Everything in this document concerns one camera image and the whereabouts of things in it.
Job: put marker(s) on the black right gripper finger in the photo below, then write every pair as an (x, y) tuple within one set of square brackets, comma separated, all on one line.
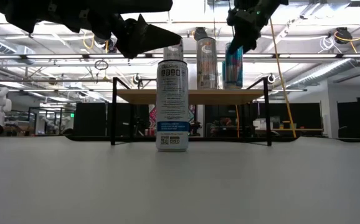
[(247, 42)]

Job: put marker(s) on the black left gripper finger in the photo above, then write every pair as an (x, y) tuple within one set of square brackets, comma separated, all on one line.
[(133, 49), (149, 35)]

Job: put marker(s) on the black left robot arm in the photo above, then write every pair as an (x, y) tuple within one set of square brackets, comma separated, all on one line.
[(43, 12)]

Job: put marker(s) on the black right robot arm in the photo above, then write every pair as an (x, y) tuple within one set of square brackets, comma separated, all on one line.
[(270, 3)]

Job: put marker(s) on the round dark ceiling fixture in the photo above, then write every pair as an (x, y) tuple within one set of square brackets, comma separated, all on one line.
[(200, 31)]

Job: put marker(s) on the black background cabinet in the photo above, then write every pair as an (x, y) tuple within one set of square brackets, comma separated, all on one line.
[(223, 112)]

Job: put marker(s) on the black partition panel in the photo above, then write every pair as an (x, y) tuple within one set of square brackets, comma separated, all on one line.
[(89, 119), (351, 119), (304, 115)]

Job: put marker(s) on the long wooden workbench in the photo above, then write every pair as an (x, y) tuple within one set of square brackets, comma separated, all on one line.
[(307, 129)]

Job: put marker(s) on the wooden shelf black frame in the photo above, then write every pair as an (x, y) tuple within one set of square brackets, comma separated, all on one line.
[(267, 124)]

